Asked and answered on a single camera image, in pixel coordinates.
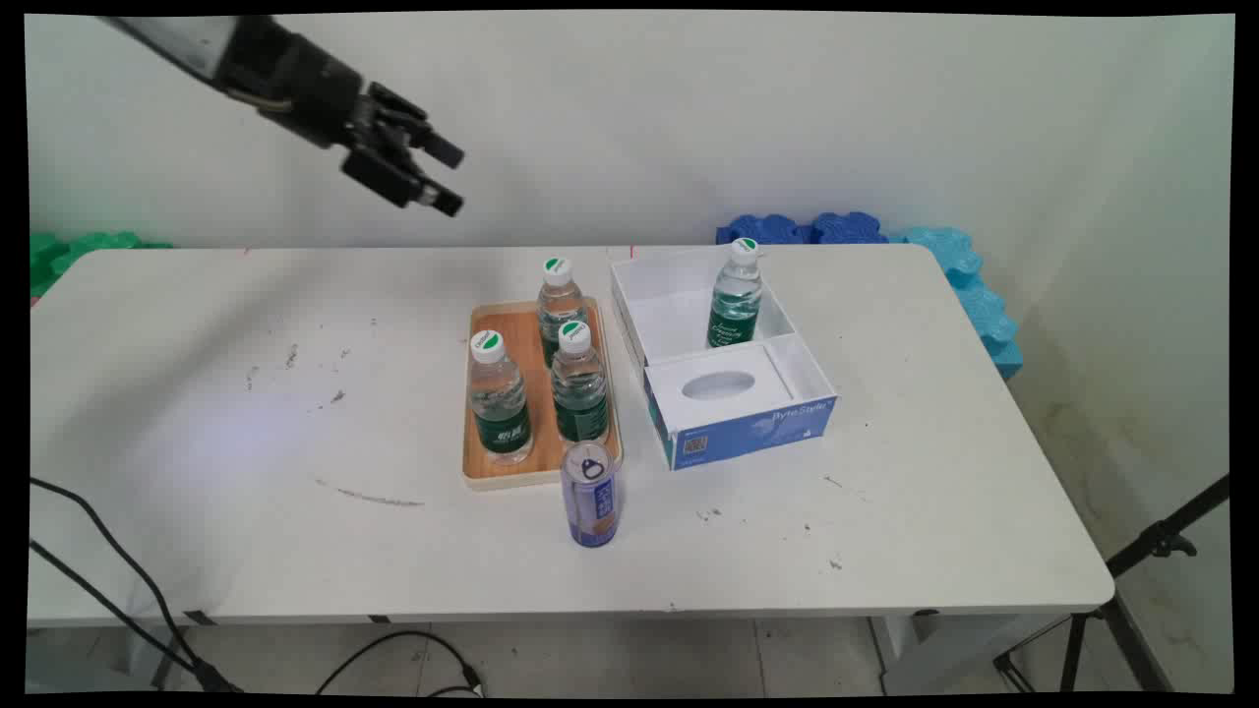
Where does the light blue foam block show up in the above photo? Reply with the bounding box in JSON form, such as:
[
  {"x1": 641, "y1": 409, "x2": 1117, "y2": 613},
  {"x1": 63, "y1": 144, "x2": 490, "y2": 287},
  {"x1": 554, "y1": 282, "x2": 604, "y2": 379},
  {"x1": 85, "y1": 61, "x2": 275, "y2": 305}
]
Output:
[{"x1": 888, "y1": 226, "x2": 1025, "y2": 381}]

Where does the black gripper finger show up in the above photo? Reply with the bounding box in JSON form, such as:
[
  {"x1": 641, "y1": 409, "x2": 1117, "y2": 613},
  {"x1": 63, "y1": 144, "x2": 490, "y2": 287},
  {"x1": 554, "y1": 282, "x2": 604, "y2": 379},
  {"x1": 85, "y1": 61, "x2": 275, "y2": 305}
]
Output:
[
  {"x1": 366, "y1": 84, "x2": 465, "y2": 170},
  {"x1": 341, "y1": 147, "x2": 465, "y2": 218}
]

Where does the blue drink can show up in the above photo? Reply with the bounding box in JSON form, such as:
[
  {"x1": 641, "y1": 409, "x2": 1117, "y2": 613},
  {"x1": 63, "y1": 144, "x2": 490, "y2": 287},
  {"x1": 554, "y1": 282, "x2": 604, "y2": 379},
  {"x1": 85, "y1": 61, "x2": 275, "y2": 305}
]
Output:
[{"x1": 561, "y1": 440, "x2": 622, "y2": 549}]

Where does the clear water bottle green label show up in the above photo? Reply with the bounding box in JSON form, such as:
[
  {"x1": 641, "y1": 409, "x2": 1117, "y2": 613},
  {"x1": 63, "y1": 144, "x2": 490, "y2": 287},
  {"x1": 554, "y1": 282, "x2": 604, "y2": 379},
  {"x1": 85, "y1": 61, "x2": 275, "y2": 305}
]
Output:
[
  {"x1": 536, "y1": 258, "x2": 592, "y2": 371},
  {"x1": 468, "y1": 330, "x2": 534, "y2": 465},
  {"x1": 549, "y1": 321, "x2": 611, "y2": 445},
  {"x1": 706, "y1": 238, "x2": 765, "y2": 350}
]

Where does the black cable with plug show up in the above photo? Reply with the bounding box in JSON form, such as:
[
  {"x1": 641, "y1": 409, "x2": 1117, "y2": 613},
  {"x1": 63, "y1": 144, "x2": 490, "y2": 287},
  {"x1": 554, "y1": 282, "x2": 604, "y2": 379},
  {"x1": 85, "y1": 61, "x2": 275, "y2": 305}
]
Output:
[{"x1": 315, "y1": 629, "x2": 488, "y2": 697}]

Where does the white table leg frame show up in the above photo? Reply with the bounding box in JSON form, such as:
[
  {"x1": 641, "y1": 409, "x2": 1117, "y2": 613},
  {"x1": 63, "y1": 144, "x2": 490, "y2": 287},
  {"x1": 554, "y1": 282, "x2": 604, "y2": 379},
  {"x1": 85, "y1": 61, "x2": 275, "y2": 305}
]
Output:
[{"x1": 870, "y1": 612, "x2": 1071, "y2": 695}]

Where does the wooden tray white rim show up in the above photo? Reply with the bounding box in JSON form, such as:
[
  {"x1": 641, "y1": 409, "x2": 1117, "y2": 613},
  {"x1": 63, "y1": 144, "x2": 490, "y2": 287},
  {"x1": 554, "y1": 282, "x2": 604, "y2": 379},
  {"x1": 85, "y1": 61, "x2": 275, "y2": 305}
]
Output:
[{"x1": 461, "y1": 298, "x2": 625, "y2": 491}]

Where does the black tripod stand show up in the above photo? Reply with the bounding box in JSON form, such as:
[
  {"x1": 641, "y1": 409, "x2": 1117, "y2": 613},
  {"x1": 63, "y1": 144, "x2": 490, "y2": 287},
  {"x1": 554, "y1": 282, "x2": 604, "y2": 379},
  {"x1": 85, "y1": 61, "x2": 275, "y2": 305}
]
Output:
[{"x1": 993, "y1": 475, "x2": 1232, "y2": 694}]

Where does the green foam block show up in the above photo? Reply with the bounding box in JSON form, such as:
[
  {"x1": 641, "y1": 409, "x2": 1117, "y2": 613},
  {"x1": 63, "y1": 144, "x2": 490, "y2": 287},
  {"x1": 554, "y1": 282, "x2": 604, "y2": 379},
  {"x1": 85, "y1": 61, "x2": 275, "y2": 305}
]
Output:
[{"x1": 30, "y1": 231, "x2": 174, "y2": 297}]

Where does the white and blue cardboard box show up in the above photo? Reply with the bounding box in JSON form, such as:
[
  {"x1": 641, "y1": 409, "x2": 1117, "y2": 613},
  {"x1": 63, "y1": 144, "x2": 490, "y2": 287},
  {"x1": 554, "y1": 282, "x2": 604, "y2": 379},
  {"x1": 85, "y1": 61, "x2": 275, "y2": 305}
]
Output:
[{"x1": 609, "y1": 246, "x2": 838, "y2": 472}]

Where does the dark blue foam block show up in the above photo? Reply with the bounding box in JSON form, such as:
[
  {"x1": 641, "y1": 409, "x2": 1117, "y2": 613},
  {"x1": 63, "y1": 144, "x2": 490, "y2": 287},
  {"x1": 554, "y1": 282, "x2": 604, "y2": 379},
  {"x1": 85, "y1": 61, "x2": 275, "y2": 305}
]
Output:
[
  {"x1": 716, "y1": 214, "x2": 811, "y2": 247},
  {"x1": 810, "y1": 210, "x2": 892, "y2": 247}
]

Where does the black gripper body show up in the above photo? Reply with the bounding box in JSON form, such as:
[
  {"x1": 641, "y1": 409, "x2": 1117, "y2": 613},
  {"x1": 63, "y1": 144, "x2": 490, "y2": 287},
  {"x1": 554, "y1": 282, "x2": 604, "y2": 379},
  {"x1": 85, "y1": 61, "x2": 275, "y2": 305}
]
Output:
[{"x1": 261, "y1": 31, "x2": 371, "y2": 151}]

